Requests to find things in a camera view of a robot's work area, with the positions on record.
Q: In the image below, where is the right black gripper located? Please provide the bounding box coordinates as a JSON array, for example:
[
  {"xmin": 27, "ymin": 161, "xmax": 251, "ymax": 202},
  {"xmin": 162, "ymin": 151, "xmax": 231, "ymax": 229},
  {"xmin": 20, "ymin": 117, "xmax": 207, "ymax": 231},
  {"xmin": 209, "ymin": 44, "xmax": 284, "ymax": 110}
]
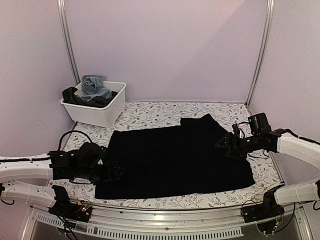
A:
[{"xmin": 215, "ymin": 132, "xmax": 262, "ymax": 162}]

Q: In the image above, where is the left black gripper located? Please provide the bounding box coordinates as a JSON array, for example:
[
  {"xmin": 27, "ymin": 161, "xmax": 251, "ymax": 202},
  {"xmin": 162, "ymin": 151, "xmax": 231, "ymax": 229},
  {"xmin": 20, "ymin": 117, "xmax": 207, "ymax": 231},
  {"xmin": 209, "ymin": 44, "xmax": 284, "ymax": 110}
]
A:
[{"xmin": 76, "ymin": 161, "xmax": 126, "ymax": 186}]

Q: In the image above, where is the black t-shirt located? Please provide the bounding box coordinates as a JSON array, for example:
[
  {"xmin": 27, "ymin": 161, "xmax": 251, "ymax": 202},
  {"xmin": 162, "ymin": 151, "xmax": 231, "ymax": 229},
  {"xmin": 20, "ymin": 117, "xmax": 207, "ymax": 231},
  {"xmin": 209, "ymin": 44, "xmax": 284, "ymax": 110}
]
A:
[{"xmin": 94, "ymin": 114, "xmax": 255, "ymax": 200}]

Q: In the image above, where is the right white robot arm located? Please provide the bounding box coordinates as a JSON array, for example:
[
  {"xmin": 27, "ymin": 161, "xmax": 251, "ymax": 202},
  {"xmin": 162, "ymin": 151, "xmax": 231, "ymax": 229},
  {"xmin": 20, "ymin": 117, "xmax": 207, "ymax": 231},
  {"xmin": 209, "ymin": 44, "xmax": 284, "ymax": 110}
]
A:
[{"xmin": 215, "ymin": 128, "xmax": 320, "ymax": 218}]

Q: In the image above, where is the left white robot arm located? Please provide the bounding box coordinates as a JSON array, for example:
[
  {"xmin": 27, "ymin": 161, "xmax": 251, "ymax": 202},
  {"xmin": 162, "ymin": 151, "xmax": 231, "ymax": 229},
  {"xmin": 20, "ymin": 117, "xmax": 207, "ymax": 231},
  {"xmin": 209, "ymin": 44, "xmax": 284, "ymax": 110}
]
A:
[{"xmin": 0, "ymin": 142, "xmax": 123, "ymax": 217}]

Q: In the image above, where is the white plastic laundry bin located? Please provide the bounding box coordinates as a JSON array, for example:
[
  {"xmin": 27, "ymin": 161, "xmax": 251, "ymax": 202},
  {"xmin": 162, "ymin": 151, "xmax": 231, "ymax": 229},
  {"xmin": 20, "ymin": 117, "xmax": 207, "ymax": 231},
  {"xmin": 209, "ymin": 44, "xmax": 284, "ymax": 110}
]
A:
[{"xmin": 60, "ymin": 81, "xmax": 127, "ymax": 128}]

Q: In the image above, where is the floral patterned table mat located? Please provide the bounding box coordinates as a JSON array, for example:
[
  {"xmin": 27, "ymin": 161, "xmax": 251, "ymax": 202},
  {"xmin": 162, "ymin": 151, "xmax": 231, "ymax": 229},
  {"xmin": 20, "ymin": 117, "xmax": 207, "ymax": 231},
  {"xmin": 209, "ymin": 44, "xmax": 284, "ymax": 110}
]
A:
[{"xmin": 48, "ymin": 102, "xmax": 283, "ymax": 210}]

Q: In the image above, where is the dark garment in bin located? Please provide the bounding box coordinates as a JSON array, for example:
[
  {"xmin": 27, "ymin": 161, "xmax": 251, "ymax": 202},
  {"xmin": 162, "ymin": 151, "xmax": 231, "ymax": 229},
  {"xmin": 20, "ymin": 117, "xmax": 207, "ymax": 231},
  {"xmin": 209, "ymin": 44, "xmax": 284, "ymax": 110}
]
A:
[{"xmin": 62, "ymin": 87, "xmax": 118, "ymax": 108}]

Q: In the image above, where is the blue denim garment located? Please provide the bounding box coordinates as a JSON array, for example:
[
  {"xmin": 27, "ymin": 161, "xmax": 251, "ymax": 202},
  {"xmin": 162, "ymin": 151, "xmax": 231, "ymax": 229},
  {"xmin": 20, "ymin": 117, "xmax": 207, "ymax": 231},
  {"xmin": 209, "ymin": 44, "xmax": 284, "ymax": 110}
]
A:
[{"xmin": 81, "ymin": 74, "xmax": 112, "ymax": 102}]

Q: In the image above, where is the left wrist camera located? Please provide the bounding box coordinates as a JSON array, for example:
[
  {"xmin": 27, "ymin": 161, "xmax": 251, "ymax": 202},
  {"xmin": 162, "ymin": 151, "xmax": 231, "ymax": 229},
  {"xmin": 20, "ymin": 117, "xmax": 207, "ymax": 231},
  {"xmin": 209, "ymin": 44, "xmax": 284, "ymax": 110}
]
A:
[{"xmin": 77, "ymin": 142, "xmax": 105, "ymax": 167}]

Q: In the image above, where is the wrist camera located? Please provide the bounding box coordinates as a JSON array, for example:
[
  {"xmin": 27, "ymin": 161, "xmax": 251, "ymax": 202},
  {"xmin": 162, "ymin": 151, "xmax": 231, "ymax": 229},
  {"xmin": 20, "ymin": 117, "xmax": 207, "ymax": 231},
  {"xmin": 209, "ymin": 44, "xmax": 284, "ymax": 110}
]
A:
[
  {"xmin": 248, "ymin": 112, "xmax": 272, "ymax": 136},
  {"xmin": 77, "ymin": 142, "xmax": 105, "ymax": 167}
]

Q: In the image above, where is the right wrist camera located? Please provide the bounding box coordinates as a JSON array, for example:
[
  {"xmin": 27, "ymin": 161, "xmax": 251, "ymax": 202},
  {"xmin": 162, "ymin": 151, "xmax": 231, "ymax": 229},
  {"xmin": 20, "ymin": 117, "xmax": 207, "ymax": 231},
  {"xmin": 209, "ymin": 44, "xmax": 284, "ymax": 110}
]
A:
[{"xmin": 248, "ymin": 112, "xmax": 272, "ymax": 136}]

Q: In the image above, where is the front aluminium rail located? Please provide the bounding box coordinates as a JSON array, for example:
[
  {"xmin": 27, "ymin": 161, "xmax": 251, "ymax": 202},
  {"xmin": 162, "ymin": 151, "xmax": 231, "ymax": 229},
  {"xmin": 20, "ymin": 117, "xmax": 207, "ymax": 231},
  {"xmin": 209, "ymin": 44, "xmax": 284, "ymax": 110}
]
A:
[{"xmin": 21, "ymin": 203, "xmax": 316, "ymax": 240}]

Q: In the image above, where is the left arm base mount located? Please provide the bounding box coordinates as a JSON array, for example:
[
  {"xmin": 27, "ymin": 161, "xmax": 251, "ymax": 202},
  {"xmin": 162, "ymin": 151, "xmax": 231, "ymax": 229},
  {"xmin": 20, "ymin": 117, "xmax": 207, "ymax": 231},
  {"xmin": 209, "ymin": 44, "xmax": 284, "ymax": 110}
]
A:
[{"xmin": 48, "ymin": 185, "xmax": 92, "ymax": 223}]

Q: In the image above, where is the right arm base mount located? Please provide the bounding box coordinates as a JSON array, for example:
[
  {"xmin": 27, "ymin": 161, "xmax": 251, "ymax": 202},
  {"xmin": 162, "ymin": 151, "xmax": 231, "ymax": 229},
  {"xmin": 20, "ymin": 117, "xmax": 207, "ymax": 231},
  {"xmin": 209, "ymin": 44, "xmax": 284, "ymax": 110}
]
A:
[{"xmin": 240, "ymin": 187, "xmax": 285, "ymax": 223}]

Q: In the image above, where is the right aluminium frame post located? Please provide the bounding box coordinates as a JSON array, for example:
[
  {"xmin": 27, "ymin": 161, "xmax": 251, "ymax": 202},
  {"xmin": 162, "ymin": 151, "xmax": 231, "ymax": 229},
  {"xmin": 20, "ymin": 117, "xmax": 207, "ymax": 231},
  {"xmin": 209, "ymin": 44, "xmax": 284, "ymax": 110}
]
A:
[{"xmin": 245, "ymin": 0, "xmax": 275, "ymax": 108}]

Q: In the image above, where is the aluminium frame post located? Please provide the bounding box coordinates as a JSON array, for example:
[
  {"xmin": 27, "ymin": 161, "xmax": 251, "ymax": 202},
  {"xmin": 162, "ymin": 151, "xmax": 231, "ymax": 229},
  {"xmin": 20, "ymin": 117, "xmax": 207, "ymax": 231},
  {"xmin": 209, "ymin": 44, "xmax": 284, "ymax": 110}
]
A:
[
  {"xmin": 56, "ymin": 0, "xmax": 81, "ymax": 85},
  {"xmin": 245, "ymin": 0, "xmax": 275, "ymax": 108}
]

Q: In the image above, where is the left aluminium frame post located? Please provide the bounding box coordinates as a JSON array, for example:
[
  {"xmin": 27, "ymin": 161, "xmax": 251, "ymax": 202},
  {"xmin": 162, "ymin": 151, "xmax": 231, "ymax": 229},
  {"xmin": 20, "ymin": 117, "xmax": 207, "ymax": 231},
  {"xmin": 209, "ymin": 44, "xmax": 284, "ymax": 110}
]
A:
[{"xmin": 56, "ymin": 0, "xmax": 81, "ymax": 85}]

